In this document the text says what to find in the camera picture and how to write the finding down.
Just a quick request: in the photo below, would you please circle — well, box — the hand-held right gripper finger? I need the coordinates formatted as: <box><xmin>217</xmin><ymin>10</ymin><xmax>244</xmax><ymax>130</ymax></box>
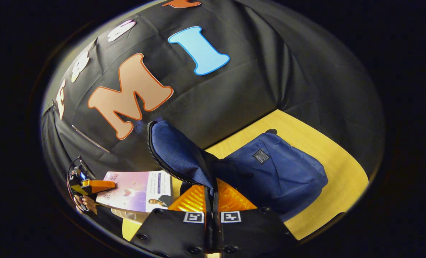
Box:
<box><xmin>213</xmin><ymin>178</ymin><xmax>296</xmax><ymax>258</ymax></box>
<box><xmin>130</xmin><ymin>185</ymin><xmax>211</xmax><ymax>258</ymax></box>

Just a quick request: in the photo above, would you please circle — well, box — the blue schoolbag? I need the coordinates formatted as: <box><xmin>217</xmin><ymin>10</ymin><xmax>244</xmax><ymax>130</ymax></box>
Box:
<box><xmin>147</xmin><ymin>120</ymin><xmax>329</xmax><ymax>222</ymax></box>

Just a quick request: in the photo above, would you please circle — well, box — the black backdrop cloth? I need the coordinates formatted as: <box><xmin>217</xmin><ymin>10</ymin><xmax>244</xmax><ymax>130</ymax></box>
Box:
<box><xmin>41</xmin><ymin>0</ymin><xmax>385</xmax><ymax>215</ymax></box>

